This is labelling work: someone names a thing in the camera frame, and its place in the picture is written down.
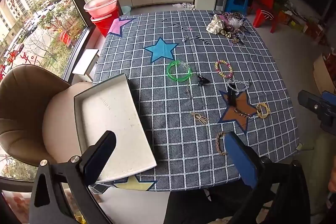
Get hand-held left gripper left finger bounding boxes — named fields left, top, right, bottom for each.
left=28, top=131, right=117, bottom=224

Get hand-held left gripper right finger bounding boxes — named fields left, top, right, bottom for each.
left=225, top=132, right=319, bottom=224

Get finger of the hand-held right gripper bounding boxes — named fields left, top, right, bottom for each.
left=298, top=90, right=327, bottom=122
left=319, top=91, right=336, bottom=133

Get white shallow box tray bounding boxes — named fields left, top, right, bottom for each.
left=74, top=73, right=158, bottom=183

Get rhinestone barrette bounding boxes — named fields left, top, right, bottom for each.
left=233, top=108, right=252, bottom=119

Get yellow hair ties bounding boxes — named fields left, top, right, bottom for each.
left=256, top=102, right=270, bottom=119

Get beige hollow hair clip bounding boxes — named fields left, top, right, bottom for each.
left=190, top=111, right=209, bottom=125

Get clear crystal heart bracelet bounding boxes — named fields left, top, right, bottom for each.
left=227, top=79, right=252, bottom=95

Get silver chain earring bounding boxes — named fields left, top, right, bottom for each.
left=183, top=82, right=193, bottom=100

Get black hair claw clip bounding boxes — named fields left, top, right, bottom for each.
left=197, top=75, right=211, bottom=86

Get pink yellow beaded bracelet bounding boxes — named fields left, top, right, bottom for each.
left=215, top=60, right=233, bottom=79

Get green translucent bangle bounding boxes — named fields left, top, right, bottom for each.
left=167, top=60, right=192, bottom=83

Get cardboard box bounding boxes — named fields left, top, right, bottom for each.
left=313, top=53, right=336, bottom=95

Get person's black pants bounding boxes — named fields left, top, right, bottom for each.
left=164, top=181, right=276, bottom=224

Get black flat hair clip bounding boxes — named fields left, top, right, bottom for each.
left=227, top=89, right=237, bottom=107

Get beige upholstered chair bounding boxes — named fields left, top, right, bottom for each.
left=0, top=65, right=98, bottom=167

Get orange checkered printed cloth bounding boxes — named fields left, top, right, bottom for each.
left=1, top=190, right=33, bottom=224

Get red plastic chair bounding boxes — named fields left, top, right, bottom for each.
left=252, top=0, right=283, bottom=33

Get pile of scrunchies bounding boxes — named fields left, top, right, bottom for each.
left=206, top=11, right=249, bottom=45

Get white cloth on floor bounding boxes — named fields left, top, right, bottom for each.
left=172, top=2, right=196, bottom=11

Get brown braided bracelet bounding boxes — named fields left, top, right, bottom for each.
left=215, top=131, right=229, bottom=155

